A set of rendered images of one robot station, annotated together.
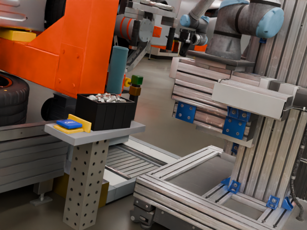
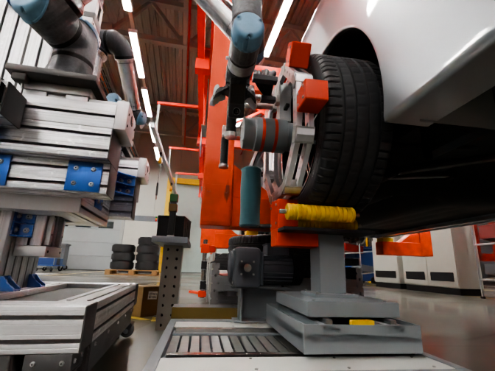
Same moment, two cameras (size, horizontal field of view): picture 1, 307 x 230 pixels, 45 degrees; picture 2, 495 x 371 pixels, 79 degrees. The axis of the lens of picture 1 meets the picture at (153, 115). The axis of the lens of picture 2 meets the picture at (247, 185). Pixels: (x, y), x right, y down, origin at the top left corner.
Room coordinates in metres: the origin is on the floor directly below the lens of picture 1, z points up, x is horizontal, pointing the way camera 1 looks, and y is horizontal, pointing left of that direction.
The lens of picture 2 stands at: (3.00, -0.60, 0.32)
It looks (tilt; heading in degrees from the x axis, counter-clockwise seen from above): 15 degrees up; 139
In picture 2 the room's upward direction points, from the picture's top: 2 degrees clockwise
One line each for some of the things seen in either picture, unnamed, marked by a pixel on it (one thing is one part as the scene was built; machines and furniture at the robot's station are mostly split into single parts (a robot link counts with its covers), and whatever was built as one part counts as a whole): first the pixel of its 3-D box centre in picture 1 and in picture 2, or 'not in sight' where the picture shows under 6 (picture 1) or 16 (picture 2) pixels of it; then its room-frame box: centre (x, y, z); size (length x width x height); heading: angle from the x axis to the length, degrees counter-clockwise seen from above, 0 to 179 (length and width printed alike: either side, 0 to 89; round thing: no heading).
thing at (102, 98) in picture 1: (104, 109); (174, 227); (1.49, 0.20, 0.51); 0.20 x 0.14 x 0.13; 139
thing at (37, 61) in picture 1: (36, 43); (275, 200); (1.84, 0.64, 0.69); 0.52 x 0.17 x 0.35; 57
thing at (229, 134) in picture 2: (170, 39); (231, 117); (2.23, -0.01, 0.83); 0.04 x 0.04 x 0.16
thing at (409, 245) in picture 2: not in sight; (397, 241); (1.35, 3.42, 0.69); 0.52 x 0.17 x 0.35; 57
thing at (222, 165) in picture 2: (134, 33); (224, 152); (1.95, 0.17, 0.83); 0.04 x 0.04 x 0.16
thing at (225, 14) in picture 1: (233, 16); not in sight; (1.58, -0.24, 0.98); 0.13 x 0.12 x 0.14; 46
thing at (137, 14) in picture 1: (134, 13); (231, 132); (1.96, 0.20, 0.93); 0.09 x 0.05 x 0.05; 57
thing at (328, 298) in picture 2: not in sight; (327, 269); (2.31, 0.42, 0.32); 0.40 x 0.30 x 0.28; 147
